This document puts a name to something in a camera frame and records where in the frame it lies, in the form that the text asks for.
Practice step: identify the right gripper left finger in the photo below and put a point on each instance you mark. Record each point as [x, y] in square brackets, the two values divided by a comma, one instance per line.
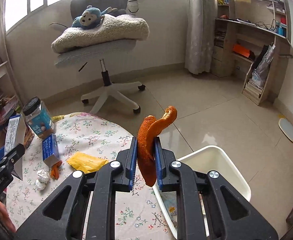
[83, 205]

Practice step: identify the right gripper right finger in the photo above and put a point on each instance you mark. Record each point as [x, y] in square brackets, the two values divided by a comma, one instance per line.
[208, 206]

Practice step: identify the blue toothpaste box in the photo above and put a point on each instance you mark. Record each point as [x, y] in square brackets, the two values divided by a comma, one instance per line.
[50, 152]

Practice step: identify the yellow padded envelope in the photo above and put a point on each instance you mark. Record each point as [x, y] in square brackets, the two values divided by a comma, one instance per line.
[86, 163]

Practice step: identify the left hand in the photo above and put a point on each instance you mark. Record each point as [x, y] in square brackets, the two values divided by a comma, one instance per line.
[5, 219]

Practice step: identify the crumpled white tissue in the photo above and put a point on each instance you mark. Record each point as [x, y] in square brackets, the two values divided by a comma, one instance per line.
[41, 180]

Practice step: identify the small orange peel piece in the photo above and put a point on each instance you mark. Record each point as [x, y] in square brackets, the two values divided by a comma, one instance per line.
[54, 173]

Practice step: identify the white open carton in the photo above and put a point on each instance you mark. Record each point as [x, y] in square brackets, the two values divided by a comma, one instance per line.
[18, 138]

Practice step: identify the teal label nut jar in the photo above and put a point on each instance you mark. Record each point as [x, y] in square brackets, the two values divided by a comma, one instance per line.
[38, 118]

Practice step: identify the floral tablecloth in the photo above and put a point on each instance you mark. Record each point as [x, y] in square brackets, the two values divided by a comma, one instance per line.
[86, 142]

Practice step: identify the bathroom scale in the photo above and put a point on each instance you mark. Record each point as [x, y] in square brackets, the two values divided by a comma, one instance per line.
[286, 127]

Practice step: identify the blue monkey plush toy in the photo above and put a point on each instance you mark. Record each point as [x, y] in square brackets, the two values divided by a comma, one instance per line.
[91, 17]

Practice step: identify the grey window curtain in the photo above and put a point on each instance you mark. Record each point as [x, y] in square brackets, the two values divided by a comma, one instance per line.
[200, 35]

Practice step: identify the cream fluffy blanket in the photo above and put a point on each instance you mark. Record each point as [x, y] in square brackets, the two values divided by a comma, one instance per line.
[112, 28]

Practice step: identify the wooden computer desk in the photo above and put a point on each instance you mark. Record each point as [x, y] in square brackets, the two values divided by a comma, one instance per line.
[253, 42]

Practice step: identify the grey office chair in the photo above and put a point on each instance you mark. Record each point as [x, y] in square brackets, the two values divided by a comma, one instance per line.
[100, 51]

